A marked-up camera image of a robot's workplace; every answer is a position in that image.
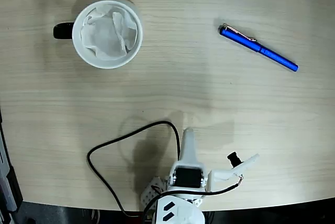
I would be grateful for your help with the crumpled white tissue paper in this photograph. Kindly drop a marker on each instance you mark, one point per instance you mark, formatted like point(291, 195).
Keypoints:
point(104, 35)

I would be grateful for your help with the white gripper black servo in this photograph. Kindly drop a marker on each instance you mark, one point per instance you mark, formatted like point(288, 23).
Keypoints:
point(187, 177)

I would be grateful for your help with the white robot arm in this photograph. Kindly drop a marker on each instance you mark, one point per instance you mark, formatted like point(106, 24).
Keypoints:
point(183, 211)

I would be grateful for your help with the black camera on white mount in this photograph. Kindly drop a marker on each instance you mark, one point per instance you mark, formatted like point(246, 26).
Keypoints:
point(222, 175)

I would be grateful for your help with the gray and black bracket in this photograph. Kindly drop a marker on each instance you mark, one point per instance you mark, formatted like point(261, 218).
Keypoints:
point(5, 177)

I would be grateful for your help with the blue pen with metal clip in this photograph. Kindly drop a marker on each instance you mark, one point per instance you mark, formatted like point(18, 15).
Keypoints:
point(240, 37)

